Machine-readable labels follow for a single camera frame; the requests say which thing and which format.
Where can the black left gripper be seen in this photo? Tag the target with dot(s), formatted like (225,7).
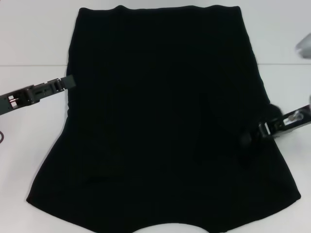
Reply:
(17,99)

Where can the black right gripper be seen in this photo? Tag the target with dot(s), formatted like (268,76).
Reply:
(295,119)

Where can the black shirt with FREE print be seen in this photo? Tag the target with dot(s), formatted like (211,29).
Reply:
(160,126)

